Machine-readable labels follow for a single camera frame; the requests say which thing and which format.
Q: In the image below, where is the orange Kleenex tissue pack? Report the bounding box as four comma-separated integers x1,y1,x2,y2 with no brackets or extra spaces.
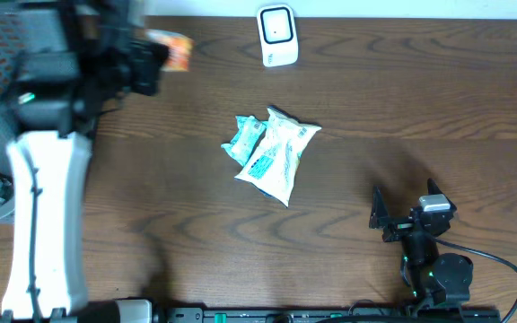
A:
146,29,194,72

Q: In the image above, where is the cream snack bag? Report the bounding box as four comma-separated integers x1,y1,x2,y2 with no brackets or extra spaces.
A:
234,106,322,207

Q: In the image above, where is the mint green wipes pack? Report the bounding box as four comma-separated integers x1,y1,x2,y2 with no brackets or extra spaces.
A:
221,116,267,166

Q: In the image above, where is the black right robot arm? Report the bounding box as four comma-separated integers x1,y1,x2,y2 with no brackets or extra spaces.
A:
369,179,473,307

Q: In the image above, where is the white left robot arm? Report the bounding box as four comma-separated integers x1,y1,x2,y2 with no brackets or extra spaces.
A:
0,1,169,323

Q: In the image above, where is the white barcode scanner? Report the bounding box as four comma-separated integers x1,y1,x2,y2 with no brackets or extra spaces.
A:
256,4,299,67

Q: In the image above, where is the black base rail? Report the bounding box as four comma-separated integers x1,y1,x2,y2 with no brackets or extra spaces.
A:
152,304,501,323

